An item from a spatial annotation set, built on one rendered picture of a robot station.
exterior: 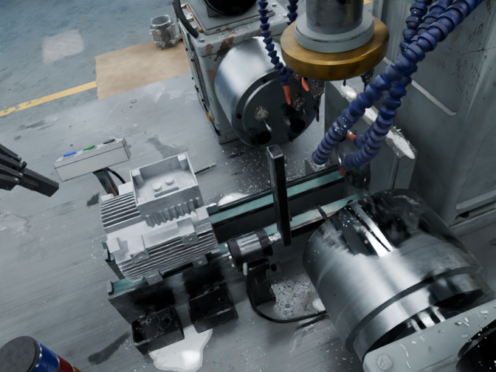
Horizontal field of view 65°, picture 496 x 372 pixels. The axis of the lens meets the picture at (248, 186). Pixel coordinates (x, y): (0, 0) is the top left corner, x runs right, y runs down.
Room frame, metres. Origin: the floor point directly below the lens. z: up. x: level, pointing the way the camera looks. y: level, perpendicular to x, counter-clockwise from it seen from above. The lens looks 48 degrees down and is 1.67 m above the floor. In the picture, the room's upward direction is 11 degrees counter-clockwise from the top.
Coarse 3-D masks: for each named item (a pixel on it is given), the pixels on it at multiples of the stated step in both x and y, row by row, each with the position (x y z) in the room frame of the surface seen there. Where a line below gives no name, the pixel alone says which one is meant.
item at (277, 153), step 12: (276, 144) 0.46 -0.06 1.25; (276, 156) 0.43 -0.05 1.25; (276, 168) 0.43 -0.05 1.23; (276, 180) 0.43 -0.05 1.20; (276, 192) 0.43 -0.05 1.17; (276, 204) 0.44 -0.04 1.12; (288, 204) 0.43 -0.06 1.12; (276, 216) 0.45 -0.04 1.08; (288, 216) 0.43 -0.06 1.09; (288, 228) 0.43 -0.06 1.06; (288, 240) 0.43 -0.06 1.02
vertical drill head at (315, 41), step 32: (320, 0) 0.58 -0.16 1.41; (352, 0) 0.57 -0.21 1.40; (288, 32) 0.64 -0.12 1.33; (320, 32) 0.58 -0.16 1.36; (352, 32) 0.56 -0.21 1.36; (384, 32) 0.58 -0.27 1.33; (288, 64) 0.58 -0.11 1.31; (320, 64) 0.53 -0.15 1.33; (352, 64) 0.52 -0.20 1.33; (320, 96) 0.56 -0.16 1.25
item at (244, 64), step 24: (240, 48) 0.95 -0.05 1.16; (264, 48) 0.91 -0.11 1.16; (216, 72) 0.95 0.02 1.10; (240, 72) 0.86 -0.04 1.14; (264, 72) 0.81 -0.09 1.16; (288, 72) 0.82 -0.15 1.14; (216, 96) 0.95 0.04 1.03; (240, 96) 0.80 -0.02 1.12; (264, 96) 0.80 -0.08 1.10; (312, 96) 0.83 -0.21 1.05; (240, 120) 0.79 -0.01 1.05; (288, 120) 0.81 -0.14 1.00; (312, 120) 0.83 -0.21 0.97; (264, 144) 0.80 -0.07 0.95
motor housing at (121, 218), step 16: (128, 192) 0.57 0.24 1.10; (112, 208) 0.53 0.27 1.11; (128, 208) 0.52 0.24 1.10; (112, 224) 0.50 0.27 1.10; (128, 224) 0.49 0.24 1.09; (144, 224) 0.49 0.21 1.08; (176, 224) 0.49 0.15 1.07; (208, 224) 0.48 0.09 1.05; (144, 240) 0.47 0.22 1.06; (160, 240) 0.46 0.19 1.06; (176, 240) 0.46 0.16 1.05; (208, 240) 0.47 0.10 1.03; (128, 256) 0.45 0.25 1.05; (160, 256) 0.44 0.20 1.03; (176, 256) 0.45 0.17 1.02; (192, 256) 0.46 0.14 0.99; (128, 272) 0.43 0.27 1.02; (144, 272) 0.44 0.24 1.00; (160, 272) 0.45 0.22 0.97
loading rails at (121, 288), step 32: (288, 192) 0.64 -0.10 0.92; (320, 192) 0.64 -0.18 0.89; (224, 224) 0.59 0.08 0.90; (256, 224) 0.61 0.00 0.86; (320, 224) 0.53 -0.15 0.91; (224, 256) 0.48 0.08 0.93; (288, 256) 0.51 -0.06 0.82; (128, 288) 0.45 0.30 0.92; (160, 288) 0.45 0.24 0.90; (192, 288) 0.46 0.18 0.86; (128, 320) 0.43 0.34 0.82
